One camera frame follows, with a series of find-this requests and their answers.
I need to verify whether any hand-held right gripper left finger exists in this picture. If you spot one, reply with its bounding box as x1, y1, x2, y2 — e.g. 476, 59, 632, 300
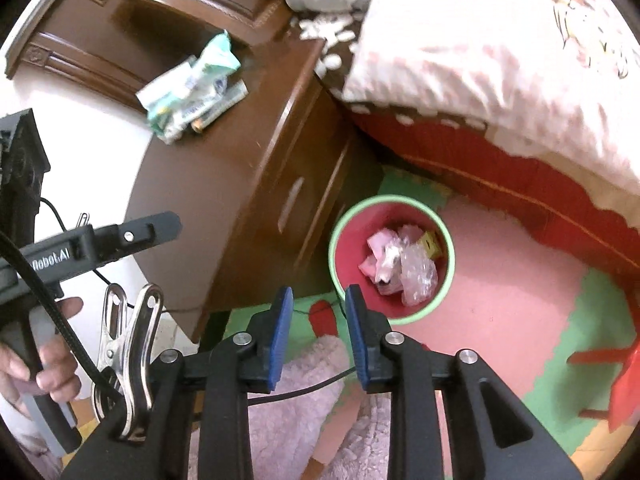
60, 286, 295, 480

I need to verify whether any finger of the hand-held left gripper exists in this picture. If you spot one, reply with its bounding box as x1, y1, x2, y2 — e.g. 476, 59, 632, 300
91, 211, 182, 273

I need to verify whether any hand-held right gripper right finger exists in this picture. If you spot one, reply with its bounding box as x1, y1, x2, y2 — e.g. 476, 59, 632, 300
345, 284, 586, 480

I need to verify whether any translucent printed zip bag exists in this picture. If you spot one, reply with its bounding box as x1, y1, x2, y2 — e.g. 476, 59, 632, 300
375, 242, 407, 295

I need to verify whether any clear bubble wrap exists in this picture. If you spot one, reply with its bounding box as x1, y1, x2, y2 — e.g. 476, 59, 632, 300
397, 225, 439, 307

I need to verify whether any red bin with green rim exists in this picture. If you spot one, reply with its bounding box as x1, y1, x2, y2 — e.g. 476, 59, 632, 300
327, 196, 456, 325

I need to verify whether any white and green carton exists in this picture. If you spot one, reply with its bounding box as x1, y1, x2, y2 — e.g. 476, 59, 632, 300
417, 231, 443, 260

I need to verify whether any white bag with blue print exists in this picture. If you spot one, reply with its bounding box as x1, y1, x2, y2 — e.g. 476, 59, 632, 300
155, 87, 226, 143

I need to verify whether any person's left forearm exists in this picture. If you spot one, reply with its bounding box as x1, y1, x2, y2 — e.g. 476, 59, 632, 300
0, 390, 66, 471

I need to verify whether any person's left hand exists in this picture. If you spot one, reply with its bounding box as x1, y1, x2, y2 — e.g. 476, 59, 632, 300
0, 296, 85, 416

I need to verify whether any pink fuzzy garment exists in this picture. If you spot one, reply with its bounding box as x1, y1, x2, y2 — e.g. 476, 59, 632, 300
187, 335, 396, 480

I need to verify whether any brown wooden nightstand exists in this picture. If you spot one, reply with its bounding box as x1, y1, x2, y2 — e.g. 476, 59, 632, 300
122, 35, 386, 346

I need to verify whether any large silver metal clip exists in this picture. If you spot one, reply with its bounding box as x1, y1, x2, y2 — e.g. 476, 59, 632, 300
92, 282, 165, 443

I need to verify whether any crumpled teal wipes packet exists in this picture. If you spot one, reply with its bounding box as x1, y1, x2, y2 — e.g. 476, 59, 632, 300
136, 55, 211, 126

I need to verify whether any silver foil sachet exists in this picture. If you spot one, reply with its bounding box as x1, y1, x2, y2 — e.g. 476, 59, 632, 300
190, 80, 249, 133

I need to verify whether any brown wooden headboard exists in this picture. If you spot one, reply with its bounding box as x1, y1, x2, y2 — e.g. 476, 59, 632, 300
5, 0, 301, 111

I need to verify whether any red quilted bed skirt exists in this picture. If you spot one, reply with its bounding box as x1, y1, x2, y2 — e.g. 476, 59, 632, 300
350, 105, 640, 306

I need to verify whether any brown dotted blanket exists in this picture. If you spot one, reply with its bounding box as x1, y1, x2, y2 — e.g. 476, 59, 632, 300
295, 10, 491, 133

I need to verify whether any red small stool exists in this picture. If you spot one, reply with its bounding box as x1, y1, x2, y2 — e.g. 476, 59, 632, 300
567, 340, 640, 433

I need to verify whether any pink patterned quilt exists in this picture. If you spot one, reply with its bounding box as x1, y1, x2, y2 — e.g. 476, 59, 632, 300
342, 0, 640, 196

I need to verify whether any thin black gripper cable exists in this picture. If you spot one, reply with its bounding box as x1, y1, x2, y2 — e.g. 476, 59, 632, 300
39, 197, 69, 235

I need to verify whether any black braided cable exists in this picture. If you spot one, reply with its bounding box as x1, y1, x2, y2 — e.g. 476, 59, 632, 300
0, 232, 123, 406

